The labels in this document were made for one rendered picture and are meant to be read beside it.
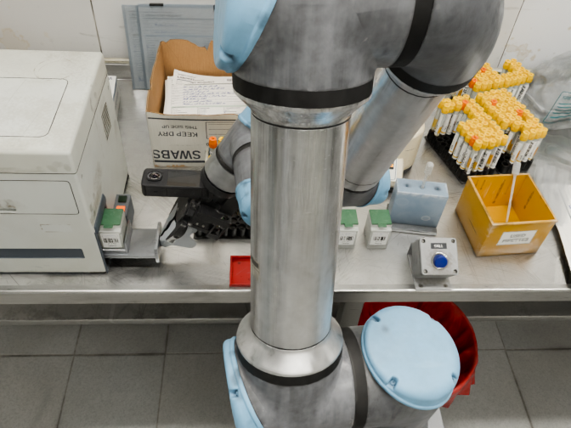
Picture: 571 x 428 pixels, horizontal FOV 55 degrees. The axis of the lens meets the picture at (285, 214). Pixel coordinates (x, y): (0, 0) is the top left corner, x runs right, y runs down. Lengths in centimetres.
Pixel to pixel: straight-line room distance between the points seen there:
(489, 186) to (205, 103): 66
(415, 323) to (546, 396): 150
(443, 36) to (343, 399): 38
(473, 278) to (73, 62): 83
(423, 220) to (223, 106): 53
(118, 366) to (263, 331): 143
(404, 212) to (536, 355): 118
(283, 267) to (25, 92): 62
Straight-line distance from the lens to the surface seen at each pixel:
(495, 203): 126
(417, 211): 113
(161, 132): 118
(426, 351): 64
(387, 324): 64
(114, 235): 101
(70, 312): 179
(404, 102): 55
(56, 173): 89
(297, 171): 45
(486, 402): 203
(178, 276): 104
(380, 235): 108
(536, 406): 209
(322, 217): 48
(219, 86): 137
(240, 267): 104
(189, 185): 91
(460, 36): 45
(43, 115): 93
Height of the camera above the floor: 171
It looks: 47 degrees down
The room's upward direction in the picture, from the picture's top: 5 degrees clockwise
